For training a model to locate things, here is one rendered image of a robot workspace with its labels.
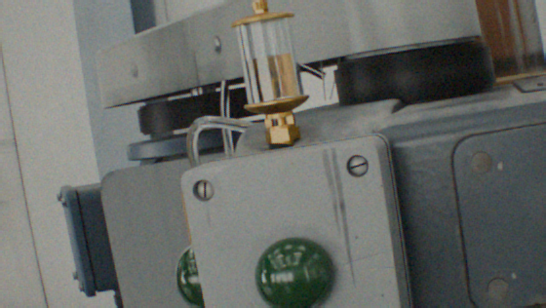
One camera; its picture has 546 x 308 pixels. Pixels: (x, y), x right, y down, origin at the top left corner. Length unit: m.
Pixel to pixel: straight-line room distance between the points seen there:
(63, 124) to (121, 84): 5.16
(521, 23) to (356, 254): 0.56
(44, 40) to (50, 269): 1.27
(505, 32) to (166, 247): 0.34
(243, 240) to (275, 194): 0.02
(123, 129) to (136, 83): 4.60
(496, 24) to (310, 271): 0.57
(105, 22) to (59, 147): 0.91
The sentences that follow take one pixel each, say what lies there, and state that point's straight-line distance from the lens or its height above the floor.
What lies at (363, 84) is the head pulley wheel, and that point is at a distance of 0.58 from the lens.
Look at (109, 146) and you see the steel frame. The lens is 5.50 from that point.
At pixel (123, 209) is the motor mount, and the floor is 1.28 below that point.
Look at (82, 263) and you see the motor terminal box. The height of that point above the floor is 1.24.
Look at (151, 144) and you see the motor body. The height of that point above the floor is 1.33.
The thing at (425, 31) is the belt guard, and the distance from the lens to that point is 0.58.
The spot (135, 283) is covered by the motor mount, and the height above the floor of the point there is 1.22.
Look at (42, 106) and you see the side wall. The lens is 6.12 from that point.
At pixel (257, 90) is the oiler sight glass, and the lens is 0.49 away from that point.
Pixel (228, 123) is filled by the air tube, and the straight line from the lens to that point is 0.57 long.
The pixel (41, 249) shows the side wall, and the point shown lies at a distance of 6.21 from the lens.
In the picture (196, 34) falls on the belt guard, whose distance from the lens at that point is 0.76.
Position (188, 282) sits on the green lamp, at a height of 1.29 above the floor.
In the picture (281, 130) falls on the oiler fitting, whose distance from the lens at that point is 0.50.
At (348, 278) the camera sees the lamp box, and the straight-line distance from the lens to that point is 0.42.
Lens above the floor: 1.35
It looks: 3 degrees down
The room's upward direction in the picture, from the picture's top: 10 degrees counter-clockwise
